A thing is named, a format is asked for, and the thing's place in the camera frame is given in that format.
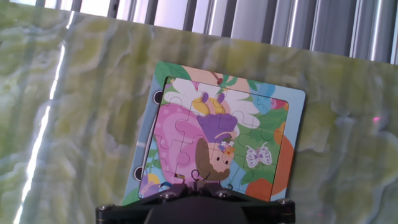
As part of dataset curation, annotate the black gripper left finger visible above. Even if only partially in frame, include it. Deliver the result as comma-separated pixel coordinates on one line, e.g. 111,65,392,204
95,182,197,224

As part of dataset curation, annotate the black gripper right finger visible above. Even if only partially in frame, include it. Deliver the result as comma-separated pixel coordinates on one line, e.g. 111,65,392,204
196,181,296,224

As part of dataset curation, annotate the butterfly girl puzzle board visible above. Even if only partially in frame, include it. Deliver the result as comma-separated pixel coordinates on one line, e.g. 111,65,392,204
122,60,307,207

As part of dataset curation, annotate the green marble pattern mat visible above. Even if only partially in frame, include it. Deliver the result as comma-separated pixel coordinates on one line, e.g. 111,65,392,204
0,1,398,224

